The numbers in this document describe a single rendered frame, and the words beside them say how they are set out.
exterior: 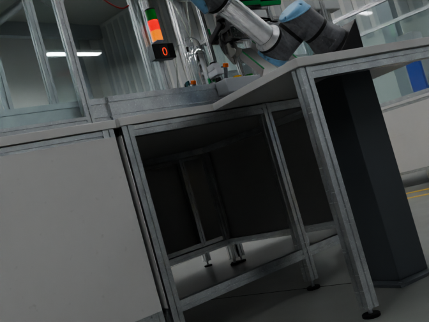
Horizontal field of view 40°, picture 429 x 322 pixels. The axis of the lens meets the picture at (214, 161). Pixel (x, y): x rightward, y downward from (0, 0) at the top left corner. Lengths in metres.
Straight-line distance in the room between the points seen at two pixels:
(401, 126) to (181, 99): 4.43
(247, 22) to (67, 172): 0.85
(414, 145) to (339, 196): 4.66
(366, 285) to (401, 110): 4.71
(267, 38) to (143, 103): 0.53
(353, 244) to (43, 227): 0.98
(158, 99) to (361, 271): 1.00
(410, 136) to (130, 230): 4.82
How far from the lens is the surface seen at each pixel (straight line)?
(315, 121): 1.93
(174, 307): 2.15
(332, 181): 1.92
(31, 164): 1.97
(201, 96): 2.47
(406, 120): 6.57
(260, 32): 2.29
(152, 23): 2.82
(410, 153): 6.59
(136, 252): 2.09
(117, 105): 2.23
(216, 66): 2.80
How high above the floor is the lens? 0.52
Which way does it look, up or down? 3 degrees up
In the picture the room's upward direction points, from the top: 16 degrees counter-clockwise
